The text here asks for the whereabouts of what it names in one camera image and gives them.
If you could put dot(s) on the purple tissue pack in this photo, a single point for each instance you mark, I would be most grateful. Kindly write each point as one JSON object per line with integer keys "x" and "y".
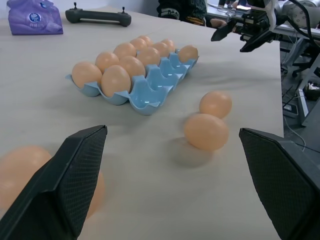
{"x": 35, "y": 17}

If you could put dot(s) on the black office chair base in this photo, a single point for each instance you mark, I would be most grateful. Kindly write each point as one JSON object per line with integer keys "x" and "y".
{"x": 300, "y": 67}

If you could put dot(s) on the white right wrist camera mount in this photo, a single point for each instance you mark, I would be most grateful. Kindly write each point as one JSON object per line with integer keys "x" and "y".
{"x": 271, "y": 12}

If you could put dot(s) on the dark grey handheld remote controller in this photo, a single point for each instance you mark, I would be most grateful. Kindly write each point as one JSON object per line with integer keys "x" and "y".
{"x": 97, "y": 17}

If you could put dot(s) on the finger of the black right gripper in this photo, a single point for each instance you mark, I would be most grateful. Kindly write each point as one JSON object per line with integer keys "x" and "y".
{"x": 255, "y": 42}
{"x": 221, "y": 32}

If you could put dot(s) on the grey metal floor stand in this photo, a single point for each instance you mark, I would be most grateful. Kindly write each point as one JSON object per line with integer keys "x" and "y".
{"x": 305, "y": 105}

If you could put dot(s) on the white background desk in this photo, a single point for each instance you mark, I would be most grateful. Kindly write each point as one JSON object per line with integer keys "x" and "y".
{"x": 225, "y": 12}

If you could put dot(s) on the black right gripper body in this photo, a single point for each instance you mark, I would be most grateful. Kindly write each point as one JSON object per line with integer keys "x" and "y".
{"x": 252, "y": 22}

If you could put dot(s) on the light blue plastic egg tray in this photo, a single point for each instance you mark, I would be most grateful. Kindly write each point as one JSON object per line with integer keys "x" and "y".
{"x": 150, "y": 82}

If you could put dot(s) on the brown egg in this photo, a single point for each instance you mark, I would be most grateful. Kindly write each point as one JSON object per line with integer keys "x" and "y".
{"x": 116, "y": 80}
{"x": 138, "y": 43}
{"x": 169, "y": 44}
{"x": 107, "y": 60}
{"x": 146, "y": 39}
{"x": 149, "y": 55}
{"x": 206, "y": 132}
{"x": 215, "y": 104}
{"x": 133, "y": 65}
{"x": 86, "y": 75}
{"x": 22, "y": 170}
{"x": 188, "y": 53}
{"x": 125, "y": 50}
{"x": 161, "y": 48}

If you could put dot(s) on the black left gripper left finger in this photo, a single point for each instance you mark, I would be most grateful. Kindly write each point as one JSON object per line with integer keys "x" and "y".
{"x": 62, "y": 185}

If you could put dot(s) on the person in dark jacket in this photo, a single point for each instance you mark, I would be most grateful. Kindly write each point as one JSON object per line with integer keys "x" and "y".
{"x": 182, "y": 10}

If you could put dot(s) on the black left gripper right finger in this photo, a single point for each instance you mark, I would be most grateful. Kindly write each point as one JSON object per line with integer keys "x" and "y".
{"x": 282, "y": 185}

